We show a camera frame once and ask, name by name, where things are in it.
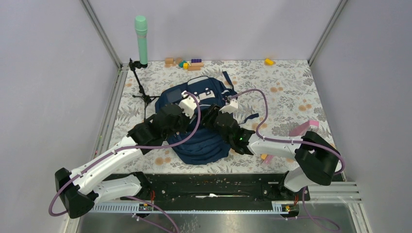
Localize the navy blue student backpack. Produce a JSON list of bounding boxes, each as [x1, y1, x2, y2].
[[155, 76, 237, 165]]

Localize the yellow orange highlighter pen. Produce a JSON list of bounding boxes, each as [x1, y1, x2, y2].
[[260, 154, 269, 160]]

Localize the pink highlighter pen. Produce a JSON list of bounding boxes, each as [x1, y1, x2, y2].
[[262, 155, 274, 165]]

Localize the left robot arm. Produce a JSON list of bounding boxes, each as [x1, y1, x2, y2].
[[49, 99, 200, 219]]

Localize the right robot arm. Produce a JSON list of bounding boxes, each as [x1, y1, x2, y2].
[[201, 105, 340, 200]]

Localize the long wooden block front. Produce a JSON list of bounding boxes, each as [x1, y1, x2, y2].
[[187, 66, 202, 71]]

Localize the long wooden block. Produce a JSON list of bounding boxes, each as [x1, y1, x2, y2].
[[187, 66, 202, 71], [190, 62, 204, 67]]

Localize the long wooden block rear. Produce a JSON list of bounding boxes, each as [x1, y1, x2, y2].
[[190, 62, 204, 67]]

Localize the teal toy block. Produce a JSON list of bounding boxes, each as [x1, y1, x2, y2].
[[178, 60, 187, 68]]

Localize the light wooden cube block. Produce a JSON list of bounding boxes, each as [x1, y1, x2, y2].
[[165, 57, 174, 65]]

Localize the yellow block far right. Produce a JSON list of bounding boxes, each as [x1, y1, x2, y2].
[[264, 58, 275, 66]]

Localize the black tripod stand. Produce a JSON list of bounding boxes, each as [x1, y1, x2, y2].
[[128, 58, 159, 120]]

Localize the pink box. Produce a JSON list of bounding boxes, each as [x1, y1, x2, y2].
[[289, 120, 320, 137]]

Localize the green microphone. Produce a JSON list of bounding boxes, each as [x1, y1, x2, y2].
[[135, 16, 148, 68]]

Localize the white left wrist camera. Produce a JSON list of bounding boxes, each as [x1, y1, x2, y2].
[[178, 91, 200, 118]]

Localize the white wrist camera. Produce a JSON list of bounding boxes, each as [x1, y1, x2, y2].
[[219, 97, 239, 114], [178, 91, 200, 118]]

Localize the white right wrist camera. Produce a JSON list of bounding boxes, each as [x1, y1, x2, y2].
[[219, 97, 239, 114]]

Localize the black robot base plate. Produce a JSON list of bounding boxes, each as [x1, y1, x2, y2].
[[120, 173, 311, 212]]

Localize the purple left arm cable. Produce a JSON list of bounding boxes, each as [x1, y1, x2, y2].
[[48, 92, 202, 233]]

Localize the slotted metal cable rail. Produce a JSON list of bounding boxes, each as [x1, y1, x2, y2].
[[90, 198, 299, 214]]

